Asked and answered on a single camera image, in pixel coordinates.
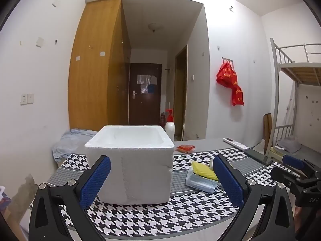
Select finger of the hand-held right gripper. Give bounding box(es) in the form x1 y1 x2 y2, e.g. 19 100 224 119
282 155 321 179
270 166 301 190

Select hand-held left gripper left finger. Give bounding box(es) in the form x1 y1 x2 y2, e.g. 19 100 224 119
28 155 112 241

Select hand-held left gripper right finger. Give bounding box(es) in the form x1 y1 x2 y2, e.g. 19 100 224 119
213 155 296 241

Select grey sock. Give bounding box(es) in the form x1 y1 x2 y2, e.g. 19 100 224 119
192 177 219 194

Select yellow foam net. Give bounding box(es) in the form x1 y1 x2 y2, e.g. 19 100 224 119
191 161 219 182

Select white foam box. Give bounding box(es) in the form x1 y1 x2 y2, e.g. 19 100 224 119
84 125 175 205

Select black smartphone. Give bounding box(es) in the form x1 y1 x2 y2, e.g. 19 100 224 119
244 149 274 165

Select white remote control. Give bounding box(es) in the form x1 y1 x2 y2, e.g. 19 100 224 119
223 137 250 150

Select wooden boards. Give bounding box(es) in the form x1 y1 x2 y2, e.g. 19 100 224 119
263 113 273 153

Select blue-grey crumpled cloth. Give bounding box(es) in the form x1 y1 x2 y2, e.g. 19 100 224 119
52 128 99 162

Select red snack packet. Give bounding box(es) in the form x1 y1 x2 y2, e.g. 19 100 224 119
175 144 196 154

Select white hanging cloth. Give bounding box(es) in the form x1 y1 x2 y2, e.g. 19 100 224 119
286 83 298 131

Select houndstooth patterned cloth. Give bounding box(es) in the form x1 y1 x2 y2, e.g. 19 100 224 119
44 139 296 241

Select white lotion bottle red pump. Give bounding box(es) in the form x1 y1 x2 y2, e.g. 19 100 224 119
164 109 175 142

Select red plastic bag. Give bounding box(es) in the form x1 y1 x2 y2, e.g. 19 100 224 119
231 84 244 106
216 61 238 88

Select dark brown door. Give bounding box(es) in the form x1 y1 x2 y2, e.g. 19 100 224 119
129 63 162 125

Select papers on door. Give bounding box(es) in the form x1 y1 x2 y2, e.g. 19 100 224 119
137 75 157 94

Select wooden wardrobe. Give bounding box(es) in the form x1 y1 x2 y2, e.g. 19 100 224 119
68 0 131 131

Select metal bunk bed frame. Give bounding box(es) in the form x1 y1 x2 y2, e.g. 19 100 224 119
269 38 321 161

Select wooden door frame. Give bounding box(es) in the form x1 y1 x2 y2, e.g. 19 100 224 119
174 45 188 141

